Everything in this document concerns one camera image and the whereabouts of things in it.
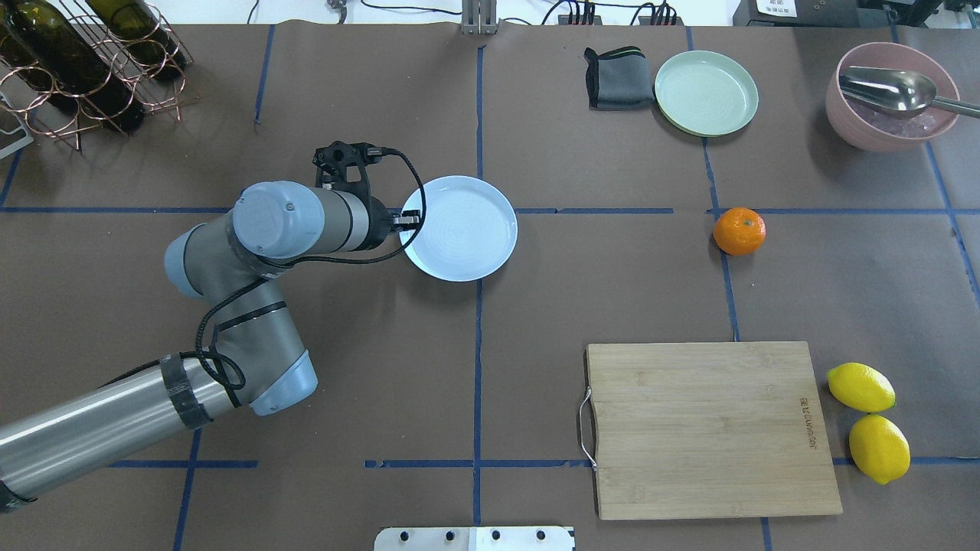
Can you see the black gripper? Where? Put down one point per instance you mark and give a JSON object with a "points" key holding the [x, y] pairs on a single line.
{"points": [[379, 224]]}

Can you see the light blue plate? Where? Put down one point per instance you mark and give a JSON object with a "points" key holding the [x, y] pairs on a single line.
{"points": [[470, 229]]}

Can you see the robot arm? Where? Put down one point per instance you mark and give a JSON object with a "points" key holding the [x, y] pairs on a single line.
{"points": [[246, 352]]}

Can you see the light green plate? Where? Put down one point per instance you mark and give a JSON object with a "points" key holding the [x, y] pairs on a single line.
{"points": [[705, 93]]}

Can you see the folded grey cloth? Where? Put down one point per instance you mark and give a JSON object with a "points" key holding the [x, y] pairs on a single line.
{"points": [[619, 79]]}

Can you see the orange mandarin fruit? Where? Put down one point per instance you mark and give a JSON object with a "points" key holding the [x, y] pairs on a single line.
{"points": [[740, 231]]}

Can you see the bamboo cutting board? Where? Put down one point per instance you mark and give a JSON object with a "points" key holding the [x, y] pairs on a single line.
{"points": [[700, 430]]}

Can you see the dark green wine bottle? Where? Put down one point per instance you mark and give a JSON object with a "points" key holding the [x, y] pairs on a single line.
{"points": [[75, 66]]}

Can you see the pink bowl with ice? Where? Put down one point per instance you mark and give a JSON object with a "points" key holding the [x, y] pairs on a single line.
{"points": [[873, 131]]}

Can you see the upper yellow lemon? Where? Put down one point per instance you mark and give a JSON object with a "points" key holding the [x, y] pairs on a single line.
{"points": [[861, 387]]}

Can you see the yellow lemon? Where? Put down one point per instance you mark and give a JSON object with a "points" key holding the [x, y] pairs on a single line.
{"points": [[861, 387], [879, 449]]}

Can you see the steel ice scoop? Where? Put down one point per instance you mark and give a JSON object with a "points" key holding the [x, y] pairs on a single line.
{"points": [[899, 93]]}

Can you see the lower yellow lemon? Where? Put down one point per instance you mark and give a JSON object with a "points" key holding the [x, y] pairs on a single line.
{"points": [[879, 449]]}

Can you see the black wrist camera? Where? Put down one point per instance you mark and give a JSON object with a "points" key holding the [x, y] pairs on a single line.
{"points": [[341, 167]]}

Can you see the aluminium frame post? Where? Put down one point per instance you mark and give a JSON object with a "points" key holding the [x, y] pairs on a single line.
{"points": [[479, 17]]}

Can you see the copper wire bottle rack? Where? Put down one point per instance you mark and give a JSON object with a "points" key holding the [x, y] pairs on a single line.
{"points": [[31, 96]]}

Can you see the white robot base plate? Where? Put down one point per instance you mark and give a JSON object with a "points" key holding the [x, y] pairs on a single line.
{"points": [[476, 538]]}

